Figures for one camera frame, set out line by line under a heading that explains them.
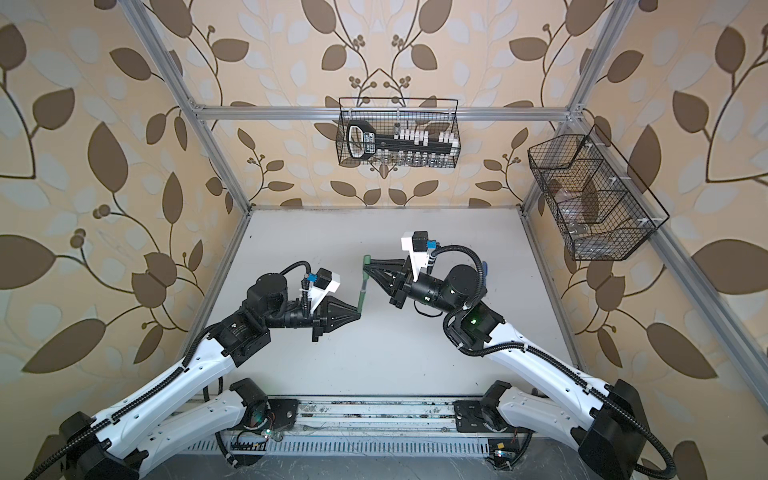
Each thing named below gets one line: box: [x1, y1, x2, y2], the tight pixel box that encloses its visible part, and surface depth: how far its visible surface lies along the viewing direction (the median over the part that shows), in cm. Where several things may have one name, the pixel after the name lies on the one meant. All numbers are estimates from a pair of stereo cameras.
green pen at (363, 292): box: [358, 271, 369, 313], surface depth 63 cm
